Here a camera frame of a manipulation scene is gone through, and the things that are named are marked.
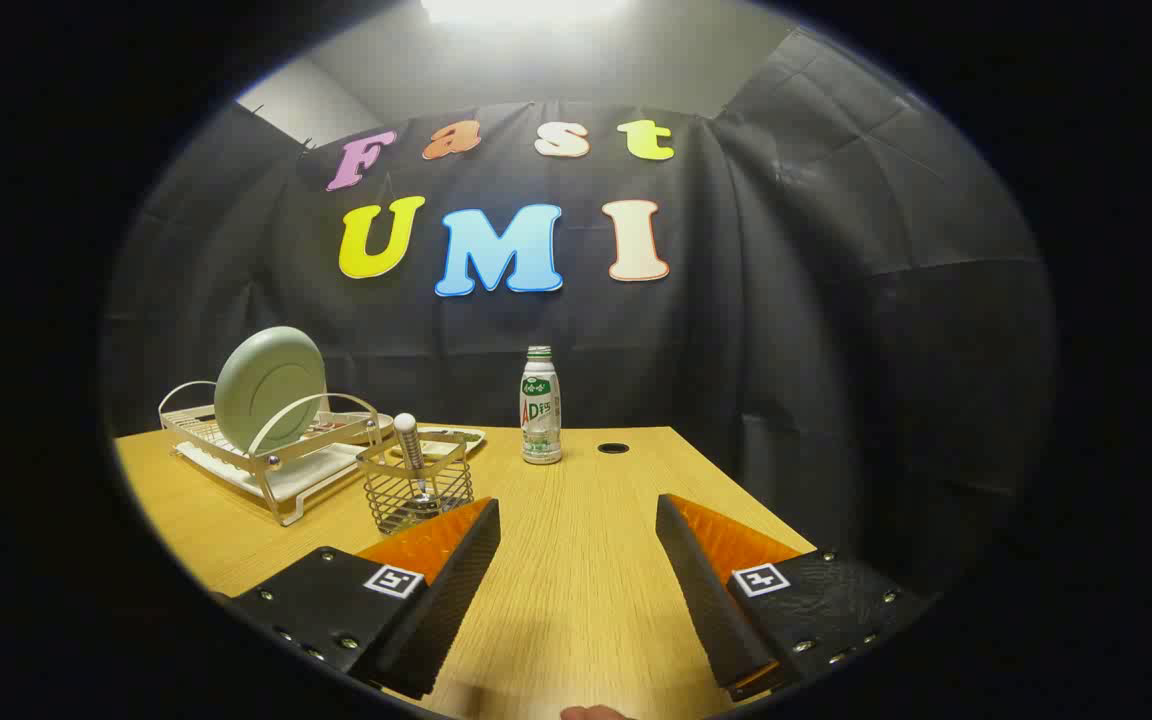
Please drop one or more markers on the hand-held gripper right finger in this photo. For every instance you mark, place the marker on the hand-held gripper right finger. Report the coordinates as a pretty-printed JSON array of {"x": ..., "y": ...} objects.
[{"x": 701, "y": 600}]

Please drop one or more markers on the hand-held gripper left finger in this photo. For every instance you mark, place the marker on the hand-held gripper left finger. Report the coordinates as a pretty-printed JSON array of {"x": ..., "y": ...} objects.
[{"x": 456, "y": 590}]

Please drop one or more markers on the pale green plate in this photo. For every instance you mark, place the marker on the pale green plate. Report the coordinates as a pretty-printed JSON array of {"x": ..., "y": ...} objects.
[{"x": 271, "y": 385}]

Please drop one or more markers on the white divided tray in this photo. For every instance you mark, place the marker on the white divided tray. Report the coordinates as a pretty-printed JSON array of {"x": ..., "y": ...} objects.
[{"x": 466, "y": 437}]

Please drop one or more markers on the white drink bottle green label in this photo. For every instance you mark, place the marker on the white drink bottle green label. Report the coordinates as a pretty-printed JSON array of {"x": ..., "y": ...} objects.
[{"x": 541, "y": 420}]

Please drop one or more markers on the black backdrop cloth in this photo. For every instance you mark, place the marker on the black backdrop cloth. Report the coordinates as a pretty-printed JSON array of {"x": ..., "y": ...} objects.
[{"x": 836, "y": 300}]

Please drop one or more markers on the ceiling light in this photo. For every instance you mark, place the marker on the ceiling light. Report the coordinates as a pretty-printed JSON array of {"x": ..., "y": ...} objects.
[{"x": 526, "y": 8}]

